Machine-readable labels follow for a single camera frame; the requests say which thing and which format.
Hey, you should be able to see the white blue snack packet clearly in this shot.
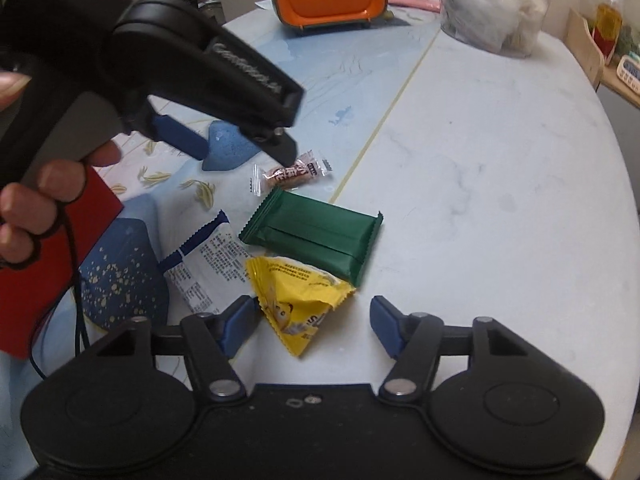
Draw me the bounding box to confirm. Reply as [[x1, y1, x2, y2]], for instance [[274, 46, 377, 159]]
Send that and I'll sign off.
[[158, 210, 253, 314]]

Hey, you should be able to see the yellow triangular snack packet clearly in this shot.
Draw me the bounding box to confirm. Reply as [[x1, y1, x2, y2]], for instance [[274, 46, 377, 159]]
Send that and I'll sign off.
[[245, 256, 356, 358]]

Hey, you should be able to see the green snack bar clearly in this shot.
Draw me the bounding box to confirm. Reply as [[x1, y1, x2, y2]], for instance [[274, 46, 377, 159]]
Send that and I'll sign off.
[[240, 188, 384, 287]]

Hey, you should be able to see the person's left hand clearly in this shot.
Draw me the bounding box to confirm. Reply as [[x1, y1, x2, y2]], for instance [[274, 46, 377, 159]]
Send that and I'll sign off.
[[1, 72, 122, 268]]

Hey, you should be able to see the small pink wrapped candy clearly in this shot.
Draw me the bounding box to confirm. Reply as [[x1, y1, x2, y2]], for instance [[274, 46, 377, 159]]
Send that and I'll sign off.
[[250, 151, 333, 197]]

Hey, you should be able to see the red white cardboard box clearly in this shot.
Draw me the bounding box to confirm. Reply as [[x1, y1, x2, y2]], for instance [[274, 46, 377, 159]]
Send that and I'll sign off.
[[1, 167, 122, 360]]

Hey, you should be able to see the clear plastic bag of food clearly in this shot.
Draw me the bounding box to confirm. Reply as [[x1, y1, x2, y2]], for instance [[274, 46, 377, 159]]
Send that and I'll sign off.
[[440, 0, 551, 58]]

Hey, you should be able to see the wooden side cabinet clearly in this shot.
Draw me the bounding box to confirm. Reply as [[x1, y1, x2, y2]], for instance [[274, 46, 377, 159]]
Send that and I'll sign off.
[[564, 6, 640, 111]]

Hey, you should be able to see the small pink timer clock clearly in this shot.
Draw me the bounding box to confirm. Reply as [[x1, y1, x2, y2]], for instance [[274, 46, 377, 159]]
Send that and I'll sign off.
[[616, 55, 640, 94]]

